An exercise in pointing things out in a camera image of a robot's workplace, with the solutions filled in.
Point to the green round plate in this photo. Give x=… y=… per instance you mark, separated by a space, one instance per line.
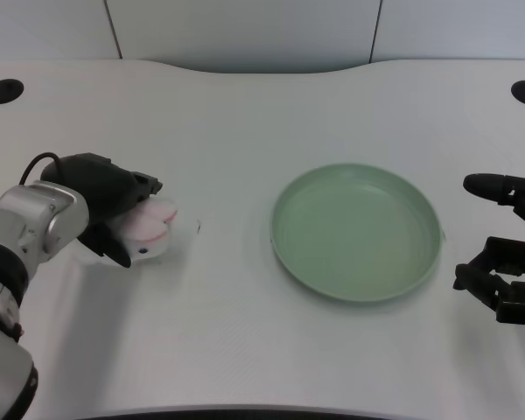
x=355 y=233

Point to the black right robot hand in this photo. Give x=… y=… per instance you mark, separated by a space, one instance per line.
x=507 y=280

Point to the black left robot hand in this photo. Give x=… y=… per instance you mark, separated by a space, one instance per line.
x=100 y=197

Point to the white plush rabbit doll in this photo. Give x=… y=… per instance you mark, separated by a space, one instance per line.
x=151 y=227

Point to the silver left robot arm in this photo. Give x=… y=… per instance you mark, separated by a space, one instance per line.
x=13 y=271

